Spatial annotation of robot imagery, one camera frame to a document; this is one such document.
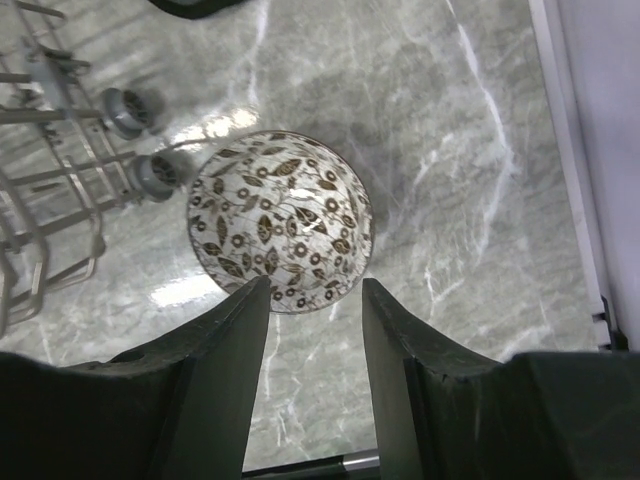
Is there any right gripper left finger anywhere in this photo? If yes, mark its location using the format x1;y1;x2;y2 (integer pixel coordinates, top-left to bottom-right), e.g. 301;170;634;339
1;277;270;479

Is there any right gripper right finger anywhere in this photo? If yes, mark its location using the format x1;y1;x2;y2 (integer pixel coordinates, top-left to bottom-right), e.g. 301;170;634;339
362;279;639;479

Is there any black leaf pattern bowl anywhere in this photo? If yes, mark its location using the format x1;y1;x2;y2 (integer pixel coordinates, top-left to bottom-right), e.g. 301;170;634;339
187;130;374;314

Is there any grey wire dish rack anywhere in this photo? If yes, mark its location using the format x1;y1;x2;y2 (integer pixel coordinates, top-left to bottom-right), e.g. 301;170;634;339
1;1;180;330

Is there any dark grey folded cloth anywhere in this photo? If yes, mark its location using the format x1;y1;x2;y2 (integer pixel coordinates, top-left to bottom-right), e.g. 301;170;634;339
149;0;244;20

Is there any aluminium frame rail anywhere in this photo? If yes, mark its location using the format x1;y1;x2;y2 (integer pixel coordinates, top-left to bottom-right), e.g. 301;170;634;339
243;1;611;360

